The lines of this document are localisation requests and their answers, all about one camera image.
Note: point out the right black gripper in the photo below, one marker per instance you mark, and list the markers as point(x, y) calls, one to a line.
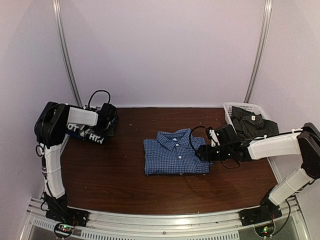
point(205, 154)

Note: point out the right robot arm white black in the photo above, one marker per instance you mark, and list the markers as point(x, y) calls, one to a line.
point(305, 142)

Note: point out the front aluminium rail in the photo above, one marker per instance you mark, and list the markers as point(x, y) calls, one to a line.
point(223, 225)

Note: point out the right circuit board with leds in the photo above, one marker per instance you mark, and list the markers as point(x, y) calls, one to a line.
point(265, 230)

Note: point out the aluminium frame post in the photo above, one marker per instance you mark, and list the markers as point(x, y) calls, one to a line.
point(65, 52)
point(263, 36)

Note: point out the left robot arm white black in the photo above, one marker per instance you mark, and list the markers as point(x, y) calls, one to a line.
point(50, 129)

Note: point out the white plastic laundry basket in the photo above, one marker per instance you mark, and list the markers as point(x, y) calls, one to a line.
point(227, 106)

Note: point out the right aluminium frame post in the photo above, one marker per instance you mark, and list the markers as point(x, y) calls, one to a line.
point(263, 36)

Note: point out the circuit board with leds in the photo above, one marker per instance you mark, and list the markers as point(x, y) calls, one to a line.
point(62, 230)
point(265, 230)

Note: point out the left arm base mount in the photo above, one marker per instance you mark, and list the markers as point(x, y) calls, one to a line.
point(69, 216)

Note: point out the left circuit board with leds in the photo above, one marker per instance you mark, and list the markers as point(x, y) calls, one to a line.
point(62, 230)

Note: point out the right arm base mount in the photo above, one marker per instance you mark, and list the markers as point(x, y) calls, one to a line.
point(257, 215)

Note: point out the black garment in basket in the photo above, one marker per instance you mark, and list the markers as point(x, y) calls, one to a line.
point(249, 125)

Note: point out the blue checked long sleeve shirt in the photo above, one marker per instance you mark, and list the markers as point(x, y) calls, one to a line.
point(174, 154)

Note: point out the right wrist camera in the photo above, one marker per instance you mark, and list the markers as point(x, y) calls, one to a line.
point(211, 134)

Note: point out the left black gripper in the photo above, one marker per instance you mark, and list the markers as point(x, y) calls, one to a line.
point(112, 132)

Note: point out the left aluminium frame post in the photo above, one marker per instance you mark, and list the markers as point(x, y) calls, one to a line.
point(65, 52)

